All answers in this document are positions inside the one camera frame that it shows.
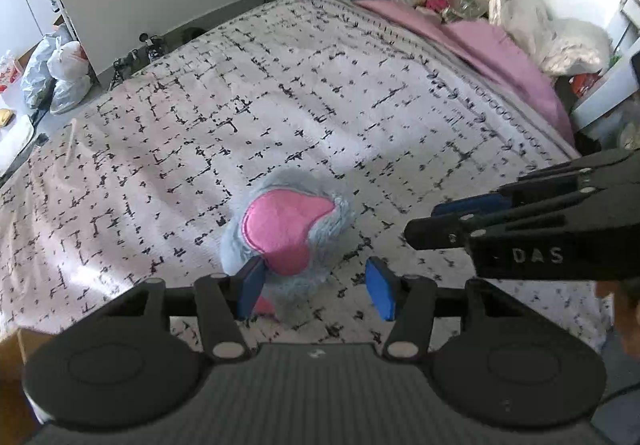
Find white bag with red print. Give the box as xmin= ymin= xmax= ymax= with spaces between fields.
xmin=47 ymin=41 xmax=93 ymax=114

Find white storage box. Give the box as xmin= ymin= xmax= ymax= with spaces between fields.
xmin=570 ymin=55 xmax=640 ymax=130

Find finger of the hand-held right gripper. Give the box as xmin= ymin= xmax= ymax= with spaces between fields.
xmin=404 ymin=177 xmax=640 ymax=251
xmin=431 ymin=148 xmax=640 ymax=220

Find white black-patterned bed sheet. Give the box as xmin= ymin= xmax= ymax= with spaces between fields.
xmin=0 ymin=0 xmax=616 ymax=356

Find person's right hand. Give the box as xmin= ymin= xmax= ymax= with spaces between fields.
xmin=595 ymin=279 xmax=640 ymax=356

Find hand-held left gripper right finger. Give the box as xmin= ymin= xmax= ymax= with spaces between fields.
xmin=365 ymin=256 xmax=511 ymax=362

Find grey and pink plush toy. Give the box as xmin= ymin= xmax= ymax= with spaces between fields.
xmin=220 ymin=166 xmax=356 ymax=323

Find pink sheet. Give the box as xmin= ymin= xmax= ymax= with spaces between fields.
xmin=355 ymin=0 xmax=576 ymax=146

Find grey plastic bag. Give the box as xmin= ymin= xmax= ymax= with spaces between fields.
xmin=20 ymin=32 xmax=61 ymax=108

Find white plastic bags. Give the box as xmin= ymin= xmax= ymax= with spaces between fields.
xmin=445 ymin=0 xmax=613 ymax=76

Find white cabinet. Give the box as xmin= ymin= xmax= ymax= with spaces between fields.
xmin=0 ymin=0 xmax=76 ymax=70

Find black tripods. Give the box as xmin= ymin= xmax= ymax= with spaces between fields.
xmin=110 ymin=32 xmax=166 ymax=90

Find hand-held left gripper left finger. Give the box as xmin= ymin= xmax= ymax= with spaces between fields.
xmin=117 ymin=256 xmax=266 ymax=361

